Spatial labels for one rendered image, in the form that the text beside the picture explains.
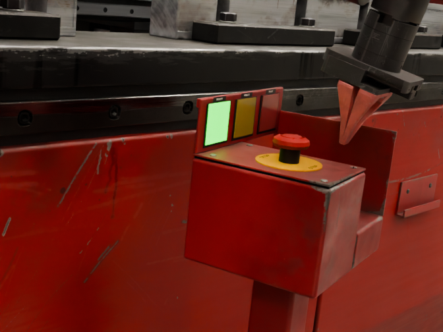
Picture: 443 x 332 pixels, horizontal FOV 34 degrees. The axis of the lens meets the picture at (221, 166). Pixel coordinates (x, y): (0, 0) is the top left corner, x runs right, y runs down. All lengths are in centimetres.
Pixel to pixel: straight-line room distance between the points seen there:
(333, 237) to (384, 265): 77
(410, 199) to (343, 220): 76
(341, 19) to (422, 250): 55
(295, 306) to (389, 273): 70
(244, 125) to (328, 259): 20
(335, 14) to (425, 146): 34
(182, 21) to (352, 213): 45
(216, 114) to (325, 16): 61
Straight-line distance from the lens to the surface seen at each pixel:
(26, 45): 79
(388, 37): 79
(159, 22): 110
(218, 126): 78
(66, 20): 95
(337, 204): 72
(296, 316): 85
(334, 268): 76
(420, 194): 154
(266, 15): 122
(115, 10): 132
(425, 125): 149
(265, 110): 88
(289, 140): 74
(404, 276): 159
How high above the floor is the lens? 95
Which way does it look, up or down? 14 degrees down
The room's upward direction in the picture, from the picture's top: 6 degrees clockwise
